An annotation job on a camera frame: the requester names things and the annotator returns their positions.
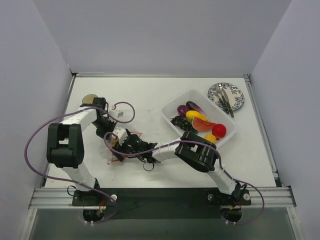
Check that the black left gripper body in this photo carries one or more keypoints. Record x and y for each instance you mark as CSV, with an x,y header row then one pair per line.
x,y
106,129

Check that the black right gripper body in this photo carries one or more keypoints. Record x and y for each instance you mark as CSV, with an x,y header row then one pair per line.
x,y
124,149

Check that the clear zip bag orange seal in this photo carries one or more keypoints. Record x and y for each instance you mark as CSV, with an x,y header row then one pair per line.
x,y
132,145

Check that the fake dark grape bunch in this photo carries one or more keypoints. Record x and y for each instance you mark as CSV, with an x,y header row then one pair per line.
x,y
183,123

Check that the purple fake onion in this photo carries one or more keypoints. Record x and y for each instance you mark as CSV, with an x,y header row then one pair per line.
x,y
182,110

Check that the fake yellow banana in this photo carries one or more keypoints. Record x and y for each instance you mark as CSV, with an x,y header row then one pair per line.
x,y
192,113

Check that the fake watermelon slice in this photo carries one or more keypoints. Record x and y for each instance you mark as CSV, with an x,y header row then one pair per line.
x,y
201,125

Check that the fake purple eggplant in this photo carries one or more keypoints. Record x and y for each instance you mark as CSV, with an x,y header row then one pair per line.
x,y
194,107

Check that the fake yellow lemon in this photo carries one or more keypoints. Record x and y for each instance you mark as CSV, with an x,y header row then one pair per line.
x,y
211,138

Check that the white plastic basket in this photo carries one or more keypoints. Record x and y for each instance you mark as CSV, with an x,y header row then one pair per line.
x,y
212,112

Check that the fake red apple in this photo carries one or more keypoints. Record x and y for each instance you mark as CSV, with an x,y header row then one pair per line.
x,y
219,130

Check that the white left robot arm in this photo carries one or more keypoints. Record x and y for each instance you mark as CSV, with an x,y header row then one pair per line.
x,y
65,144

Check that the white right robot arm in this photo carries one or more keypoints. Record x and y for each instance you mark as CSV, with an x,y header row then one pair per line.
x,y
195,151

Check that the fake orange persimmon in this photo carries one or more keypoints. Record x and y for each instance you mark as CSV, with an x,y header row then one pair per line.
x,y
112,141

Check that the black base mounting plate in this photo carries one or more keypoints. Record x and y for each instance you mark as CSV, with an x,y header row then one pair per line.
x,y
163,211

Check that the blue floral plate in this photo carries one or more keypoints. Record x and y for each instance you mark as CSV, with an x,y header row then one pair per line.
x,y
235,95

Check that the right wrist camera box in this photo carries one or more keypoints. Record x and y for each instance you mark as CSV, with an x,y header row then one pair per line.
x,y
120,134

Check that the cream mug black handle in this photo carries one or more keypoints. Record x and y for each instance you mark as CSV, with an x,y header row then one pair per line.
x,y
89,99

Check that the metal spoon dark handle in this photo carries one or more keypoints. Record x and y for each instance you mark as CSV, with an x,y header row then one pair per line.
x,y
220,91

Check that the metal fork dark handle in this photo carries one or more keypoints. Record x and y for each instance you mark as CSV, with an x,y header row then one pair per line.
x,y
227,100

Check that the aluminium front rail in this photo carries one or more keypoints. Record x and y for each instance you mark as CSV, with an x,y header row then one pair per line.
x,y
63,198

